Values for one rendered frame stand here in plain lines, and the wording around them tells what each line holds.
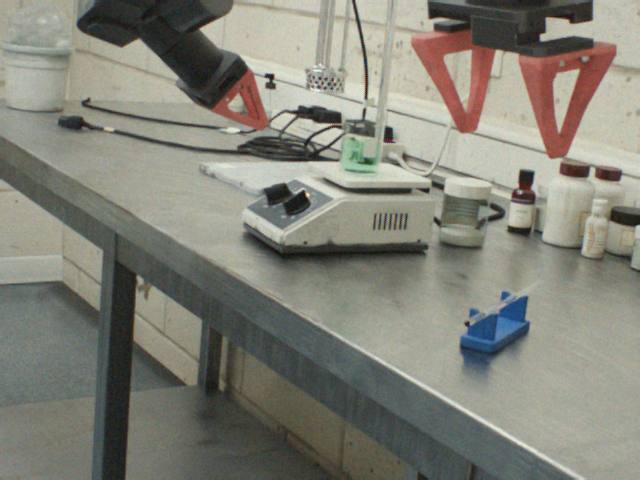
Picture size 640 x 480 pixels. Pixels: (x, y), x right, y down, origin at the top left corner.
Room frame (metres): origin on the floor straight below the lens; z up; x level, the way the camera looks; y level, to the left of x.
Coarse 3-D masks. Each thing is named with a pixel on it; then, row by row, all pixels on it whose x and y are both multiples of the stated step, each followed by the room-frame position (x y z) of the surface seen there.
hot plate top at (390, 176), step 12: (312, 168) 1.40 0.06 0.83; (324, 168) 1.39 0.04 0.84; (336, 168) 1.39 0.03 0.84; (384, 168) 1.43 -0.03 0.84; (396, 168) 1.44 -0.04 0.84; (336, 180) 1.34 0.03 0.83; (348, 180) 1.32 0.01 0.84; (360, 180) 1.33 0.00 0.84; (372, 180) 1.34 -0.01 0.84; (384, 180) 1.34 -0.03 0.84; (396, 180) 1.35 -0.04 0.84; (408, 180) 1.36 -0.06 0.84; (420, 180) 1.37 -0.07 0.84
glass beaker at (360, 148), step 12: (348, 120) 1.36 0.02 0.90; (360, 120) 1.35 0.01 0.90; (372, 120) 1.36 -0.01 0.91; (384, 120) 1.37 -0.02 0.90; (348, 132) 1.36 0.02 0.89; (360, 132) 1.35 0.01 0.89; (372, 132) 1.36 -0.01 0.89; (348, 144) 1.36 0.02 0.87; (360, 144) 1.36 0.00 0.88; (372, 144) 1.36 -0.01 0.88; (348, 156) 1.36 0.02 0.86; (360, 156) 1.35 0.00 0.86; (372, 156) 1.36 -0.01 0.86; (348, 168) 1.36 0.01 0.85; (360, 168) 1.36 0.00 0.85; (372, 168) 1.36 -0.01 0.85
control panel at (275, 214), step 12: (312, 192) 1.35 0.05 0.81; (252, 204) 1.39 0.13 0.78; (264, 204) 1.37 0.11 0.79; (276, 204) 1.36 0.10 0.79; (312, 204) 1.32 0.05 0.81; (324, 204) 1.31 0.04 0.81; (264, 216) 1.34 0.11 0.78; (276, 216) 1.33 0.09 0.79; (288, 216) 1.31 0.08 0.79; (300, 216) 1.30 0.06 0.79
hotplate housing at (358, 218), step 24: (336, 192) 1.34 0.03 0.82; (360, 192) 1.35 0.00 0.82; (384, 192) 1.36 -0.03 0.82; (408, 192) 1.38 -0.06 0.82; (312, 216) 1.30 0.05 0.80; (336, 216) 1.31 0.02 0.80; (360, 216) 1.32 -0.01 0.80; (384, 216) 1.34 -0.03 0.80; (408, 216) 1.35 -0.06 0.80; (432, 216) 1.37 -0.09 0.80; (264, 240) 1.33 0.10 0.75; (288, 240) 1.28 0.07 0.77; (312, 240) 1.30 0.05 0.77; (336, 240) 1.31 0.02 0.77; (360, 240) 1.32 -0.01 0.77; (384, 240) 1.34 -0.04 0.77; (408, 240) 1.35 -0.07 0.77
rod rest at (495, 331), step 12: (516, 300) 1.08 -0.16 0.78; (504, 312) 1.09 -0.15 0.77; (516, 312) 1.08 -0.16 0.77; (480, 324) 1.01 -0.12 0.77; (492, 324) 1.01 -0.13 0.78; (504, 324) 1.06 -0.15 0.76; (516, 324) 1.07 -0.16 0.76; (528, 324) 1.08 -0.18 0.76; (468, 336) 1.01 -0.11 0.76; (480, 336) 1.01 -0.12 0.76; (492, 336) 1.01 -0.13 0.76; (504, 336) 1.02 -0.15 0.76; (516, 336) 1.05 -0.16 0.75; (480, 348) 1.00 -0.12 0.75; (492, 348) 1.00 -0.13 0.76
